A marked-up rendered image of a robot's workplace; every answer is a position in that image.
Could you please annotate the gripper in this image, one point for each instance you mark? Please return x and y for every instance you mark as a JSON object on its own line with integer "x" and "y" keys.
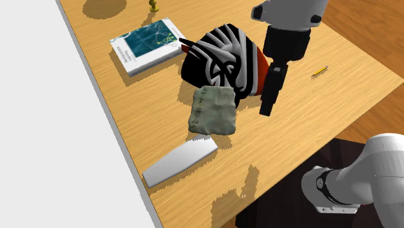
{"x": 285, "y": 42}

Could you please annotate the yellow pawn figure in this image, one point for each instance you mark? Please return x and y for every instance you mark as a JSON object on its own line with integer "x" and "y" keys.
{"x": 153, "y": 5}

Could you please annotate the white flat remote control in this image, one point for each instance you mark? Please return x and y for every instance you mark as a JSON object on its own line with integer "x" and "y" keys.
{"x": 180, "y": 161}

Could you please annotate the grey green stone block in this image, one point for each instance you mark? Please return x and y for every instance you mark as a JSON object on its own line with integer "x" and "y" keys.
{"x": 213, "y": 110}

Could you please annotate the yellow pencil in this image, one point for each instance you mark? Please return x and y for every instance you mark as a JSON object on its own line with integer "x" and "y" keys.
{"x": 319, "y": 71}

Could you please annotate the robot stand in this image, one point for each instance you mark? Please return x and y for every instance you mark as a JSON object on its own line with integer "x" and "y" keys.
{"x": 281, "y": 202}

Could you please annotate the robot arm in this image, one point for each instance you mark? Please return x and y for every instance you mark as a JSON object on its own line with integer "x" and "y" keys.
{"x": 378, "y": 176}

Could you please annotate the black white striped helmet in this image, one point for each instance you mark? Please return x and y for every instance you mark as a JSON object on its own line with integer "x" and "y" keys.
{"x": 227, "y": 60}

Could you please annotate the wooden table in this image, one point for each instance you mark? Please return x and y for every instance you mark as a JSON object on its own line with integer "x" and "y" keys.
{"x": 300, "y": 132}

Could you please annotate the white book with teal cover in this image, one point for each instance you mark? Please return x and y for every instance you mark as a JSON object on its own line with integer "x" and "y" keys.
{"x": 148, "y": 44}

